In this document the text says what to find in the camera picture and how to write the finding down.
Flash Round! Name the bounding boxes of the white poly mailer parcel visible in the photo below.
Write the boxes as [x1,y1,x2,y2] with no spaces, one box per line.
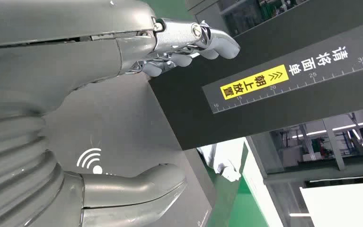
[197,138,246,183]

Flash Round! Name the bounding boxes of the black inbound scanner machine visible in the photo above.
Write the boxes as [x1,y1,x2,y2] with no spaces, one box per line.
[42,0,363,227]

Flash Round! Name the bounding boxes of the ruler label with yellow sticker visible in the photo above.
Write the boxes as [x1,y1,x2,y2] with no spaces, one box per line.
[201,24,363,114]

